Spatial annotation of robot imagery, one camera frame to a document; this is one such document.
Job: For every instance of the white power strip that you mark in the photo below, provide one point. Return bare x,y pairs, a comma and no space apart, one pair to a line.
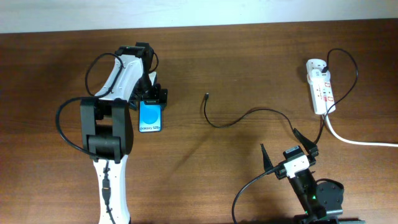
322,95

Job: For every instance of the blue Galaxy smartphone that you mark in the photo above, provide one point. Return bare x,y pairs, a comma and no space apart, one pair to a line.
150,118

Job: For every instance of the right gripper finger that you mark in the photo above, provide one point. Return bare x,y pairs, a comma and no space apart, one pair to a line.
309,146
267,164

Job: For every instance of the white USB charger plug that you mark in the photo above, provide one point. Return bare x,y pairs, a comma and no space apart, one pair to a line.
316,75

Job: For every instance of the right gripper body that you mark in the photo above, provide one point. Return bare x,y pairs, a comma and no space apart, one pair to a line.
281,172

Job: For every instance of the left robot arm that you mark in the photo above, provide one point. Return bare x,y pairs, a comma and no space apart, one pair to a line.
107,132

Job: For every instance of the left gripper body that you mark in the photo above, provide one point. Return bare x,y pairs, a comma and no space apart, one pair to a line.
150,93

